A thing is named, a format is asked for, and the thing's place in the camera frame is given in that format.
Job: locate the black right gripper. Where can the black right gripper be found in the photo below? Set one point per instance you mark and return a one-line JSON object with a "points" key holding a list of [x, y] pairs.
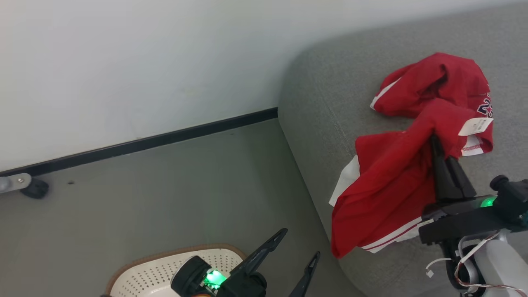
{"points": [[511, 200]]}

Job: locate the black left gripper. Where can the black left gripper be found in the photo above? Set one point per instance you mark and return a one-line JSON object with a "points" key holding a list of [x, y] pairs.
{"points": [[243, 286]]}

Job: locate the red white sports clothing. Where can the red white sports clothing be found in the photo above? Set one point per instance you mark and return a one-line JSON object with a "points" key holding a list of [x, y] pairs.
{"points": [[387, 181]]}

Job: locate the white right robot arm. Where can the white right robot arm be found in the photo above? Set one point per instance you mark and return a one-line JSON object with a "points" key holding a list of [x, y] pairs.
{"points": [[499, 264]]}

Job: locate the beige perforated laundry basket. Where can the beige perforated laundry basket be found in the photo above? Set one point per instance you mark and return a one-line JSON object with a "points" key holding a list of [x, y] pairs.
{"points": [[144, 276]]}

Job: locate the grey fabric sofa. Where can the grey fabric sofa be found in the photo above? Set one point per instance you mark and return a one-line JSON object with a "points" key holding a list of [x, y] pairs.
{"points": [[321, 107]]}

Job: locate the black baseboard strip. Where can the black baseboard strip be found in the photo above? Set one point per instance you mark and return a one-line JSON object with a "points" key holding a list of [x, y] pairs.
{"points": [[144, 142]]}

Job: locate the black caster wheel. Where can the black caster wheel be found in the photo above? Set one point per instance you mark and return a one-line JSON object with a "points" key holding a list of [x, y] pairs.
{"points": [[36, 189]]}

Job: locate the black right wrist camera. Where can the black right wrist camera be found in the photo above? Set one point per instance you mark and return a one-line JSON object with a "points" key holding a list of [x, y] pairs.
{"points": [[458, 229]]}

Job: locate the grey metal frame leg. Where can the grey metal frame leg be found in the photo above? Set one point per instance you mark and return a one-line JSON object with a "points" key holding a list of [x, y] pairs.
{"points": [[14, 182]]}

